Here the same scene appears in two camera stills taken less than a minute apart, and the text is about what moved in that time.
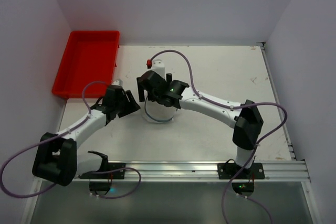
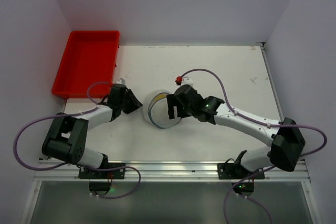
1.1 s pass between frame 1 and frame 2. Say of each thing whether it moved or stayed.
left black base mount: stayed
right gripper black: moved
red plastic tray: stayed
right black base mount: stayed
